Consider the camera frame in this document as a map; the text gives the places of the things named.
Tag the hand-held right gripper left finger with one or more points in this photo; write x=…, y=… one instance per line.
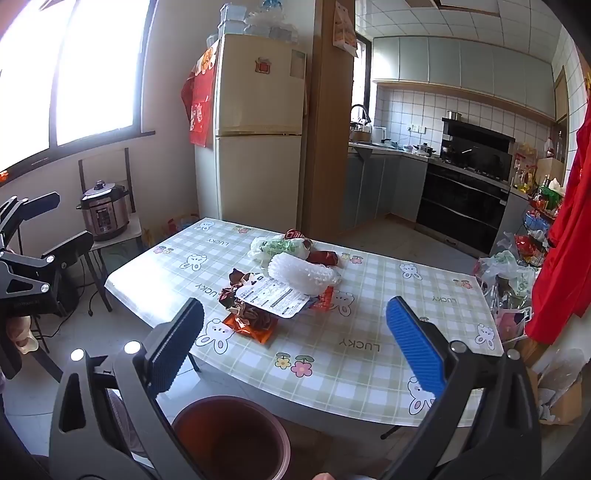
x=178, y=341

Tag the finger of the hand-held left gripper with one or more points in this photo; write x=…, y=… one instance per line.
x=69, y=249
x=44, y=201

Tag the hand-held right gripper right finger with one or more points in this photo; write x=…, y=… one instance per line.
x=415, y=341

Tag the brown foil wrapper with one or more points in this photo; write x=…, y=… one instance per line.
x=231, y=295

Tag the orange snack wrapper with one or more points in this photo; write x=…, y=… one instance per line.
x=251, y=330

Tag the red white plastic tray package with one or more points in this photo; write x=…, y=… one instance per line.
x=272, y=297

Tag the brown plastic waste bin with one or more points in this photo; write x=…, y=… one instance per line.
x=231, y=438

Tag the white foam net sleeve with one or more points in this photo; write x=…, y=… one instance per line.
x=300, y=272

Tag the white green plastic bag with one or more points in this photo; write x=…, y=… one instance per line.
x=277, y=247

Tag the person's left hand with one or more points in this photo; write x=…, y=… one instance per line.
x=21, y=334

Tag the person's right hand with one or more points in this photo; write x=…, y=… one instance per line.
x=328, y=477

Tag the silver electric pressure cooker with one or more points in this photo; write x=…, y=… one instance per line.
x=104, y=214

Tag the green checked tablecloth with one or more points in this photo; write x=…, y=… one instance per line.
x=369, y=295

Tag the folding chair with white seat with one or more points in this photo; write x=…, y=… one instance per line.
x=134, y=228

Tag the pink plastic basket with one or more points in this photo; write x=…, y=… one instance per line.
x=510, y=321

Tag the white plastic bag with goods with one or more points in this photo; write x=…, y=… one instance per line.
x=508, y=270

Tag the dark red snack wrapper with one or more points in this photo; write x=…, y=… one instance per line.
x=323, y=257

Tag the large window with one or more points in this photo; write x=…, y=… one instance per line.
x=92, y=69

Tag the black built-in oven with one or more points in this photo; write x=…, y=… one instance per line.
x=461, y=207

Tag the red drink can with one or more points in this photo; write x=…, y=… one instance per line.
x=293, y=234

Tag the grey lower kitchen cabinets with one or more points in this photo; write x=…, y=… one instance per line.
x=369, y=184

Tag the cardboard box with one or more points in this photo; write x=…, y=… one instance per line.
x=568, y=406

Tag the red hanging cloth on fridge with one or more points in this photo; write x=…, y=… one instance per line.
x=201, y=110

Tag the cream refrigerator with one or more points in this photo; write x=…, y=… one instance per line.
x=258, y=175

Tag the steel cooking pot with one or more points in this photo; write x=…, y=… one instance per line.
x=424, y=150

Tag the black range hood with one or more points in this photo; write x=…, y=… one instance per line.
x=475, y=138

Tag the chrome kitchen faucet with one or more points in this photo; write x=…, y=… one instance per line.
x=352, y=110

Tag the red fridge magnet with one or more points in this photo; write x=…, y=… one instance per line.
x=263, y=65

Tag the white storage boxes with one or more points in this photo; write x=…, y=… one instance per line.
x=231, y=21

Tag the paper sheet on fridge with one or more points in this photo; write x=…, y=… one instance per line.
x=298, y=64

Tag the clear plastic bag bundle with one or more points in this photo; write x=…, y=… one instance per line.
x=272, y=23

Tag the wall calendar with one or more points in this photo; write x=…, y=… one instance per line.
x=344, y=30

